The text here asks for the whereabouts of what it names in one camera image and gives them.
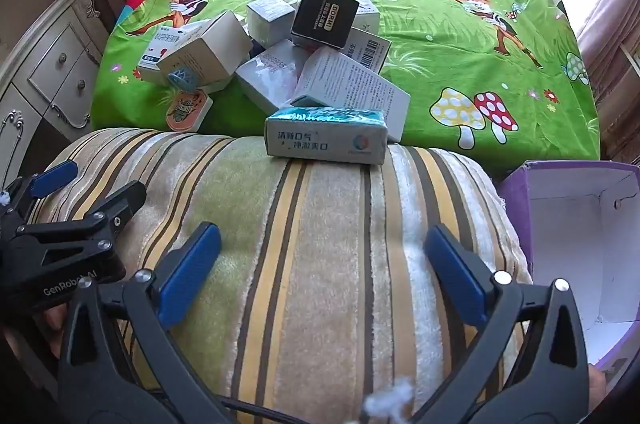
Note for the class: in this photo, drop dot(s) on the white carton with barcode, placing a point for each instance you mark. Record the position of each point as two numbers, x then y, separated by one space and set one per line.
370 49

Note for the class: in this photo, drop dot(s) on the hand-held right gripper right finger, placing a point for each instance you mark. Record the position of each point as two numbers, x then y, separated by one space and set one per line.
457 274

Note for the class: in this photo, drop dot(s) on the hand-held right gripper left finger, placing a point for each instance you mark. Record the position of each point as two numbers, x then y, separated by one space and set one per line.
192 274

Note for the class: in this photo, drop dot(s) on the orange toy tin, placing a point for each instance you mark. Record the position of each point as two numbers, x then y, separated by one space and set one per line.
185 111

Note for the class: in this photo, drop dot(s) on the grey white carton blue label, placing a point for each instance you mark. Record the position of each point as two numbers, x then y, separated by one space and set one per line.
210 54

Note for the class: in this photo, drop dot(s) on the white cube carton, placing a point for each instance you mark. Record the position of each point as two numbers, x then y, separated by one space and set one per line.
267 19

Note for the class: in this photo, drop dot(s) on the white carton with black text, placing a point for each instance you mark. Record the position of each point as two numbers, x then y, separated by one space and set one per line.
350 86

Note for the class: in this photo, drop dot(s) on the cream carved dresser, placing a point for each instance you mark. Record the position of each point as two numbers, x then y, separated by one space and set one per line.
55 69

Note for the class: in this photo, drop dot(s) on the green cartoon printed bed sheet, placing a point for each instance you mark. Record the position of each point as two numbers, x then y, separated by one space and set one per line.
425 69

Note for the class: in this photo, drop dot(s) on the small blue toy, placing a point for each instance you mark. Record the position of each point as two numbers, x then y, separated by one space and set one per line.
180 78

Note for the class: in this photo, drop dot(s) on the white cotton fluff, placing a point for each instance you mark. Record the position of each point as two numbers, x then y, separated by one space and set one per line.
390 399

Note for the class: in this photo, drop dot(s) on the striped beige cushion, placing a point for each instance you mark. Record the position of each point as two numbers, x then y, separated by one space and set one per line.
310 254

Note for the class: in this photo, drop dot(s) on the small white carton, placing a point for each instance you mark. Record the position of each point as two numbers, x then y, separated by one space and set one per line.
367 11

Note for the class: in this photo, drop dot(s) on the person's left hand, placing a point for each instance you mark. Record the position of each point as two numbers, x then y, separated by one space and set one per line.
52 321

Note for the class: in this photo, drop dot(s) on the teal white carton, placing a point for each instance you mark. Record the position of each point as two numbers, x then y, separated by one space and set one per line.
320 141

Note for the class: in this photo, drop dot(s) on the purple cardboard box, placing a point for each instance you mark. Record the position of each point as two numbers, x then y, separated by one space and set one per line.
565 254

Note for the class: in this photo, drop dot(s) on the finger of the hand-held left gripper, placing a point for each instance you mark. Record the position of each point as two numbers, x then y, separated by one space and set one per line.
55 176
110 209

